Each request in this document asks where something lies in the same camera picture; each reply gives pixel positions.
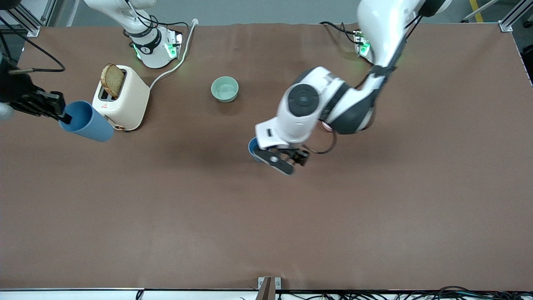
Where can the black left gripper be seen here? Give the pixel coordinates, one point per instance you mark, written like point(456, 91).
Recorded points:
point(299, 155)

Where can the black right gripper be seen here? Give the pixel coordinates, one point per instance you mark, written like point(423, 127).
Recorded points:
point(18, 91)

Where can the blue plastic cup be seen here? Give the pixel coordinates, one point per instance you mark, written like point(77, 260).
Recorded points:
point(252, 151)
point(89, 123)

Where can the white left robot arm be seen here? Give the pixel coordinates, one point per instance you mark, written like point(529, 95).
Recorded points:
point(304, 104)

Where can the pink bowl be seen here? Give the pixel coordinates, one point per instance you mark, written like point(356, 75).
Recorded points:
point(328, 126)

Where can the brown bread slice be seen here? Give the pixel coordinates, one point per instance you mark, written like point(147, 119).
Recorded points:
point(112, 80)

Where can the cream white toaster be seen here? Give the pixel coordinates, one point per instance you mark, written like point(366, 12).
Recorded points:
point(129, 102)

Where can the mint green bowl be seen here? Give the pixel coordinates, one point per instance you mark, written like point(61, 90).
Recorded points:
point(225, 89)

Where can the aluminium frame profile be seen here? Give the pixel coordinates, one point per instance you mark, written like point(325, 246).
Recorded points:
point(29, 21)
point(514, 14)

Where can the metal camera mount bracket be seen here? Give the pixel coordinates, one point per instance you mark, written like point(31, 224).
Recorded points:
point(269, 287)

